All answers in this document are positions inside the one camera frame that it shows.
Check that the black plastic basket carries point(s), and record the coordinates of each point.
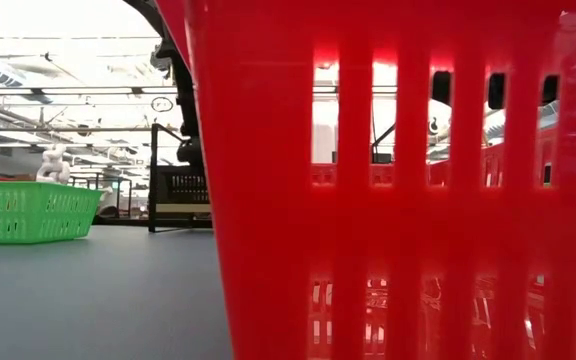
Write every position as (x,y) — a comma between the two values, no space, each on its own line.
(183,185)

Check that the red plastic basket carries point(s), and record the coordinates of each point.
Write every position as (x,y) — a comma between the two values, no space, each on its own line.
(268,200)

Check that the green plastic basket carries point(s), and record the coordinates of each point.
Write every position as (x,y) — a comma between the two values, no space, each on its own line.
(28,215)

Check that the white distant robot arm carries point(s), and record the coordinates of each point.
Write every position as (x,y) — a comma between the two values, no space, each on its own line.
(53,165)

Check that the round hanging sign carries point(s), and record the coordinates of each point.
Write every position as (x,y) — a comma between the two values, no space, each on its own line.
(162,104)

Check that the long ceiling light strip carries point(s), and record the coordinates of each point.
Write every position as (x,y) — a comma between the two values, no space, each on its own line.
(93,91)

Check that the wooden shelf with black frame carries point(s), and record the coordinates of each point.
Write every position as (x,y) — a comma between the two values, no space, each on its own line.
(183,208)

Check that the black table frame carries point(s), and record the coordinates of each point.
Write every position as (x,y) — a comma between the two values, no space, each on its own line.
(123,221)

